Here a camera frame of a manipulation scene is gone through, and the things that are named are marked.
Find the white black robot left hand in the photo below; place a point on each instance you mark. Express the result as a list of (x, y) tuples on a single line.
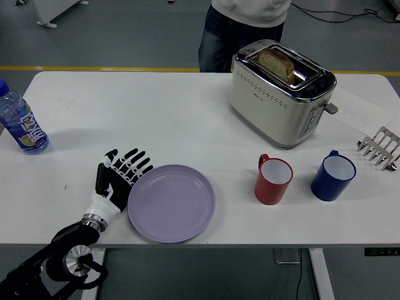
[(117, 187)]

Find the purple round plate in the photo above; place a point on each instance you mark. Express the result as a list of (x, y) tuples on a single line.
[(172, 204)]

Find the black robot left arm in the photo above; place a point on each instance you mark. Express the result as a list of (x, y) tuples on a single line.
[(75, 240)]

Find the blue drink bottle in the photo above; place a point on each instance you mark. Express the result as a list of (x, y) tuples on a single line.
[(26, 125)]

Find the red mug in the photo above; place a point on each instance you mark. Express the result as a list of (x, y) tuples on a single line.
[(268, 190)]

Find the cream silver toaster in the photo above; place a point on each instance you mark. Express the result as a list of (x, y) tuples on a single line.
[(268, 112)]

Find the white furniture base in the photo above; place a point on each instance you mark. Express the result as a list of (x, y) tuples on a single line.
[(47, 22)]

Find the grey box under table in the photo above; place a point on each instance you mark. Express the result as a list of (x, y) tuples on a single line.
[(286, 256)]

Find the person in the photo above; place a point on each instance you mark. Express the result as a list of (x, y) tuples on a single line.
[(225, 37)]

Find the brown bread slice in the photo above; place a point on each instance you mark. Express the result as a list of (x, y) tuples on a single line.
[(275, 64)]

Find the blue mug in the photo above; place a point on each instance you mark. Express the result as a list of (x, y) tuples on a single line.
[(326, 187)]

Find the white paper sheet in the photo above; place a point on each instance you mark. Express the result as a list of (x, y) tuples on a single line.
[(359, 109)]

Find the black table control panel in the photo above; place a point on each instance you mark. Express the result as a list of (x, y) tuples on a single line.
[(381, 251)]

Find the silver metal toast rack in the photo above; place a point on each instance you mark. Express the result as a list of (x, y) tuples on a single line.
[(386, 140)]

